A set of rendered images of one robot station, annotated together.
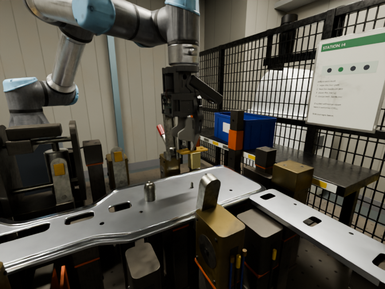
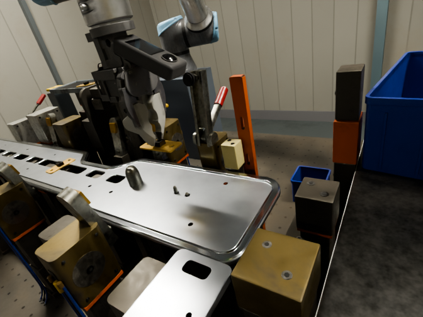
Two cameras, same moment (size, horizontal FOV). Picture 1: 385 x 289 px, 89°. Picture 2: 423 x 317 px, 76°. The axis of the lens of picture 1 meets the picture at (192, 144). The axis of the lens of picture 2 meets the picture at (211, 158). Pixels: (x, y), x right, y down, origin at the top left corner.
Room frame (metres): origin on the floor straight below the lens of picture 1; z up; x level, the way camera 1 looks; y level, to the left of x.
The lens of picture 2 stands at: (0.42, -0.48, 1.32)
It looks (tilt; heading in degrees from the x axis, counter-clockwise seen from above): 28 degrees down; 67
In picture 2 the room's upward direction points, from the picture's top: 13 degrees counter-clockwise
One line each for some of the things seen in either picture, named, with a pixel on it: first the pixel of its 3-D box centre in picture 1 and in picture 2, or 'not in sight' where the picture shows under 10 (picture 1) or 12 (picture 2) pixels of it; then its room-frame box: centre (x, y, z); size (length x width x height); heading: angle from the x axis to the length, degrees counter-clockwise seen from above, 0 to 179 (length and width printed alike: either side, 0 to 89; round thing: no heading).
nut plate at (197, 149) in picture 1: (192, 148); (159, 143); (0.52, 0.00, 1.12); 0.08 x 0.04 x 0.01; 119
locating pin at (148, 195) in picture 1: (150, 192); (133, 177); (0.46, 0.11, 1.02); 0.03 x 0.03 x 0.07
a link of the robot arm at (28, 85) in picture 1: (24, 93); (174, 34); (0.88, 0.73, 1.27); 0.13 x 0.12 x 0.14; 143
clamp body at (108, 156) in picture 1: (121, 204); (182, 175); (0.61, 0.26, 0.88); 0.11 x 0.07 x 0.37; 29
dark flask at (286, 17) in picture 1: (287, 37); not in sight; (1.03, -0.45, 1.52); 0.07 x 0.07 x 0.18
